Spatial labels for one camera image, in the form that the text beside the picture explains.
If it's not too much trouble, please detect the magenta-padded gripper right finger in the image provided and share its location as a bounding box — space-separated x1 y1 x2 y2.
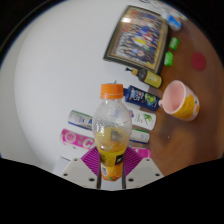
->
121 146 164 190

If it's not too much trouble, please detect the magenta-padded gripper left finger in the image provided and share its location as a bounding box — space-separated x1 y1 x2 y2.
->
59 146 102 190

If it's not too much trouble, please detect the orange-capped juice bottle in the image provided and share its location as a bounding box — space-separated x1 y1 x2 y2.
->
91 83 133 183

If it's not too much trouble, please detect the tall white green box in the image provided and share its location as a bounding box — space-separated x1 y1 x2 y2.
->
67 109 151 145

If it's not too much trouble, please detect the white bottle blue cap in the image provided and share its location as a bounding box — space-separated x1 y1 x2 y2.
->
128 108 157 131

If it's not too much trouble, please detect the dark blue pump bottle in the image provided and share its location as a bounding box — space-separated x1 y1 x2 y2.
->
123 84 161 112

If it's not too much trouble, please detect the pink and yellow mug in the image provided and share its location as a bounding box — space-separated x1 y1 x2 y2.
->
158 79 201 122

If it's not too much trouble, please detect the brown pump bottle yellow label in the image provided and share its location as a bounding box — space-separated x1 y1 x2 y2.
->
125 66 164 89

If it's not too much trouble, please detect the flat round red coaster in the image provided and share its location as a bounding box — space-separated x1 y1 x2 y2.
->
190 51 207 72

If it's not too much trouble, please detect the framed group photo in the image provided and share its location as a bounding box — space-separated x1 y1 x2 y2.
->
103 4 170 75

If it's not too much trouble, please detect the blue tissue pack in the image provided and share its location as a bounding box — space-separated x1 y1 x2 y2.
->
163 6 184 33

